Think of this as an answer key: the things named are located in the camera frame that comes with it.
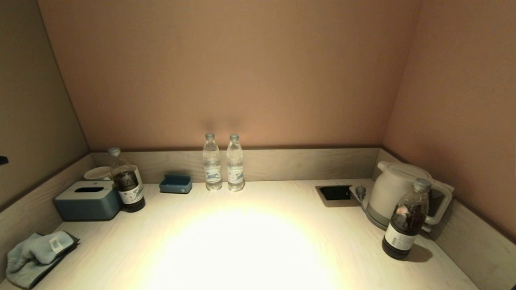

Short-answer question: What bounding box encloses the light blue cleaning cloth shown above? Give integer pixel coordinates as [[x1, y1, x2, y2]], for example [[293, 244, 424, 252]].
[[6, 231, 80, 290]]

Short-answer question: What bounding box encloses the clear water bottle blue label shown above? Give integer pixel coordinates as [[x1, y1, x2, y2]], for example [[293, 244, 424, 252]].
[[203, 133, 223, 191], [226, 134, 245, 191]]

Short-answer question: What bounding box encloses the recessed black power socket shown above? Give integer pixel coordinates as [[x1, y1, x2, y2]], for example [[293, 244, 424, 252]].
[[316, 184, 361, 207]]

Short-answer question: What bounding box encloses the small blue tray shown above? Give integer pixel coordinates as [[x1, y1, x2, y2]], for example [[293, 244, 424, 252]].
[[159, 174, 193, 194]]

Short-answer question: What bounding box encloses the dark drink bottle patterned label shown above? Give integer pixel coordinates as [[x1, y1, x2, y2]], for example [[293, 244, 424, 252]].
[[107, 147, 146, 213]]

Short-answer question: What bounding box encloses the white electric kettle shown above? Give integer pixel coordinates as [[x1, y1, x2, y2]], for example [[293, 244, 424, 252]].
[[368, 161, 455, 232]]

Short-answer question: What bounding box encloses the white ceramic cup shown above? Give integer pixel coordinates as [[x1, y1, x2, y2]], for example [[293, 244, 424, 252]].
[[83, 165, 144, 182]]

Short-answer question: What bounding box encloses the dark drink bottle white label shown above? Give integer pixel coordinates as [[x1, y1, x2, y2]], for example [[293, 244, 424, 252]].
[[382, 178, 433, 259]]

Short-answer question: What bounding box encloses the blue grey tissue box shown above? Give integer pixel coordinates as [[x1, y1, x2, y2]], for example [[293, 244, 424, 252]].
[[54, 180, 122, 222]]

